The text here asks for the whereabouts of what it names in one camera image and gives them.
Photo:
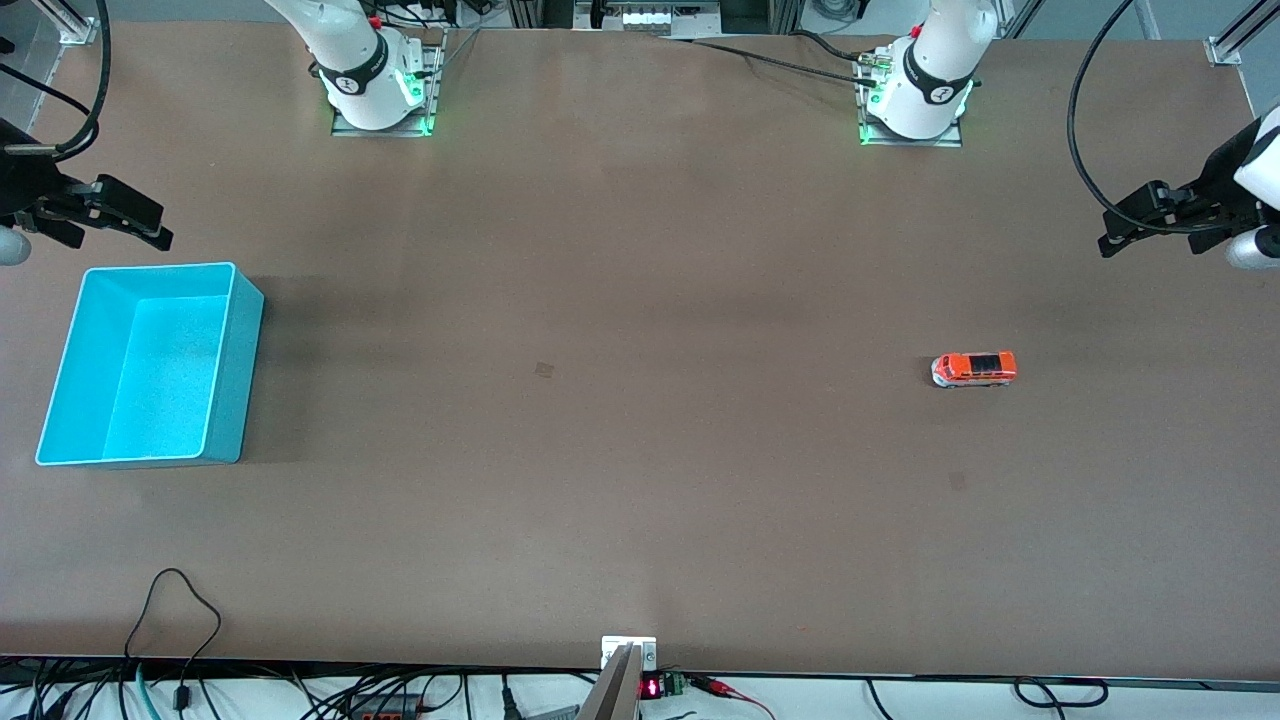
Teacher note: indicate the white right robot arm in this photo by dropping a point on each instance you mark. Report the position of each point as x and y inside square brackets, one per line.
[352, 60]

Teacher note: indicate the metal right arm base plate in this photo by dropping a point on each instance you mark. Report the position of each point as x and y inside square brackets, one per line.
[436, 80]

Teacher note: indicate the blue plastic box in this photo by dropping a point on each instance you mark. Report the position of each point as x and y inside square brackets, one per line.
[160, 380]

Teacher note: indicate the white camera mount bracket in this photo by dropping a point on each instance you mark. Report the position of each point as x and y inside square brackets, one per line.
[612, 648]

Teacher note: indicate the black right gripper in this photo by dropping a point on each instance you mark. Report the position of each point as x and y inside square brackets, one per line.
[22, 186]

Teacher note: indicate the red digit display module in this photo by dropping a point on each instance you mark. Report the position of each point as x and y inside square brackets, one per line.
[652, 688]

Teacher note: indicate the grey camera pole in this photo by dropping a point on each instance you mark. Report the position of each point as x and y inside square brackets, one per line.
[615, 690]

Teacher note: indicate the red clip lead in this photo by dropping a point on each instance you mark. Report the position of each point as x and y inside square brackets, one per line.
[730, 688]

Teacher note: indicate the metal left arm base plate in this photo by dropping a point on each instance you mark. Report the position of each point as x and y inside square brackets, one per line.
[870, 138]

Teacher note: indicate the orange toy bus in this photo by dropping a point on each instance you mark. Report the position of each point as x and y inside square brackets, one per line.
[975, 368]

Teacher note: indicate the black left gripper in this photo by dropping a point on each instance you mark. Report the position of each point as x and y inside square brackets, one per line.
[1221, 184]

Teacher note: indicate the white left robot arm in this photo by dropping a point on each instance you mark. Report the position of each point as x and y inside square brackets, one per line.
[930, 70]

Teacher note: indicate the aluminium frame corner bracket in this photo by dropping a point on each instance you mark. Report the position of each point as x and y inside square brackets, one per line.
[1226, 50]
[76, 28]

